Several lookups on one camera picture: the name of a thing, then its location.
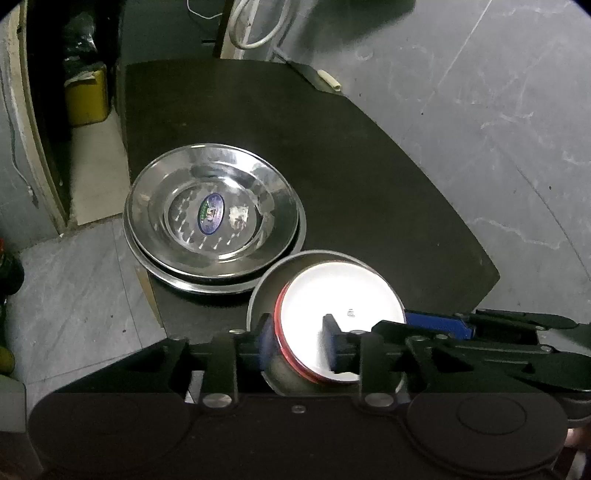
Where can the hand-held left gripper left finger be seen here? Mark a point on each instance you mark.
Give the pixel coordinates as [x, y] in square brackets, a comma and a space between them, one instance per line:
[268, 340]

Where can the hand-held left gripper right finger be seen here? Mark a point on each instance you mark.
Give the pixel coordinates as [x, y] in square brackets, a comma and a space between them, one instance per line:
[330, 344]

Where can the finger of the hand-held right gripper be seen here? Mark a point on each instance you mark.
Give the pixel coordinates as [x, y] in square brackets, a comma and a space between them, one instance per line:
[438, 324]

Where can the large steel bowl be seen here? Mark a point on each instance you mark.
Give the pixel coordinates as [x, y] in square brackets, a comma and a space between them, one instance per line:
[265, 295]

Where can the white enamel plate red rim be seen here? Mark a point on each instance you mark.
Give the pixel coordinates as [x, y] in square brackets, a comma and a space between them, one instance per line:
[341, 295]

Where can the plain steel plate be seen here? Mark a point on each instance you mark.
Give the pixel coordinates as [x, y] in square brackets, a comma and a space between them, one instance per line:
[184, 282]

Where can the steel plate with sticker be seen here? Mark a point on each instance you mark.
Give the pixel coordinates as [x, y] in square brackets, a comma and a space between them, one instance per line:
[212, 207]

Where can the person's right hand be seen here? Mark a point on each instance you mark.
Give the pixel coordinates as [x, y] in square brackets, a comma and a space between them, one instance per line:
[579, 438]

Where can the yellow green object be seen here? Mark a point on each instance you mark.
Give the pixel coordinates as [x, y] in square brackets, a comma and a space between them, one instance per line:
[5, 360]

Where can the yellow container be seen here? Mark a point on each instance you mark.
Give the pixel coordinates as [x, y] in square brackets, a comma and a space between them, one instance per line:
[87, 99]

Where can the black plastic bag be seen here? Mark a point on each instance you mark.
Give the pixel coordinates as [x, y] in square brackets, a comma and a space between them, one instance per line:
[78, 41]

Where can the cream door frame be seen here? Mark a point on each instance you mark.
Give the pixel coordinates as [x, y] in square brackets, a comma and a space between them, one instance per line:
[44, 138]

